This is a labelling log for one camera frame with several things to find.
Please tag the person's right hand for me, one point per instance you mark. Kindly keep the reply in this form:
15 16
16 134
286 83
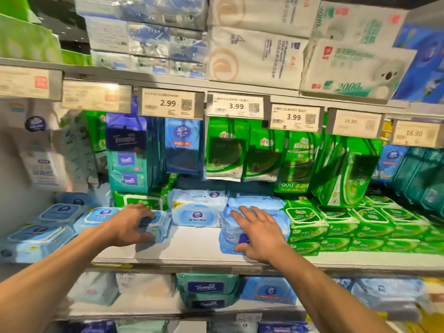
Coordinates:
263 239

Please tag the person's left hand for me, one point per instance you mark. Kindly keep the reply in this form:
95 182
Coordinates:
123 227

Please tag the person's right middle finger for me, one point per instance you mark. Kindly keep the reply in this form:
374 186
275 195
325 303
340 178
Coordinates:
250 214

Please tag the person's left thumb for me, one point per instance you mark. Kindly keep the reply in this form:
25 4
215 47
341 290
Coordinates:
145 239

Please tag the person's right thumb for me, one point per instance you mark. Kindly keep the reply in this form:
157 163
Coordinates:
242 248

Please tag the blue lidded wet wipes pack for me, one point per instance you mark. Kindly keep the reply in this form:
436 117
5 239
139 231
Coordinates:
99 216
60 213
160 227
74 198
31 241

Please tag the light blue soft wipes pack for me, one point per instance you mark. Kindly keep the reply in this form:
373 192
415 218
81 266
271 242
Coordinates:
255 201
227 235

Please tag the person's right forearm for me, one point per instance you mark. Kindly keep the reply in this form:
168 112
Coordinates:
322 294

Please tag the person's left forearm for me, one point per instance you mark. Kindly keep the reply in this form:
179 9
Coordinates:
48 273

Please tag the green flat wipes pack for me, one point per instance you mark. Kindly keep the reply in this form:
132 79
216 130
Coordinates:
138 199

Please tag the teal tissue pack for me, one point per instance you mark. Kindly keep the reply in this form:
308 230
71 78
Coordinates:
207 284
208 301

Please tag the white and blue wipes pack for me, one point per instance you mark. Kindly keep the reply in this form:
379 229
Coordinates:
196 208

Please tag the hanging green wipes pack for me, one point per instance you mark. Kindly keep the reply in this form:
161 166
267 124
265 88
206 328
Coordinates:
96 130
265 152
226 149
298 162
347 169

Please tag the small white shelf label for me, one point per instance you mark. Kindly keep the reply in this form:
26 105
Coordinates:
248 318

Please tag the white wet wipes pack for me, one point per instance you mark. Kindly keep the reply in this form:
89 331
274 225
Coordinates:
93 287

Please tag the dark blue pack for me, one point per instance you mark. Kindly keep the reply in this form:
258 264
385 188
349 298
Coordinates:
92 327
282 328

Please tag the hanging purple teal tissue packs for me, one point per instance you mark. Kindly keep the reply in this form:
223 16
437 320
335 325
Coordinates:
130 152

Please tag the shelf price tag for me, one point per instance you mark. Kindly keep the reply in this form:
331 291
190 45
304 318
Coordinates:
27 83
416 133
354 123
168 103
295 117
236 106
95 96

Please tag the hanging white patterned tissue pack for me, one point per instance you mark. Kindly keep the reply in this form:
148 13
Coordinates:
79 149

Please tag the pile of green wipes packets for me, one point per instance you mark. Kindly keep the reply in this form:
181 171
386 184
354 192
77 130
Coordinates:
367 228

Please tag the hanging small blue wipes pack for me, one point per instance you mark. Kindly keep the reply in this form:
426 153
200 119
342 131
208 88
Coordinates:
390 162

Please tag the pale blue large wipes pack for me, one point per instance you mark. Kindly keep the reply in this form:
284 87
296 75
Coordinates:
388 294

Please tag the white toilet paper pack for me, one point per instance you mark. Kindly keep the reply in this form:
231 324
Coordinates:
256 58
263 13

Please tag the blue white tissue bundle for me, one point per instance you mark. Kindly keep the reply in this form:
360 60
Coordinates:
145 39
145 8
149 65

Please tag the white green koala tissue pack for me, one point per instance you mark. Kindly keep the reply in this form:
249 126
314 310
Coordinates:
360 24
357 71

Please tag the small light green tissue pack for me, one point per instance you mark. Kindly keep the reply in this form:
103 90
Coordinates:
76 58

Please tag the yellow packets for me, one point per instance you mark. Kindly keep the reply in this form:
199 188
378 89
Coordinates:
433 308

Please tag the large blue tissue pack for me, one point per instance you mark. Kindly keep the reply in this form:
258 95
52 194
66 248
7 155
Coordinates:
421 65

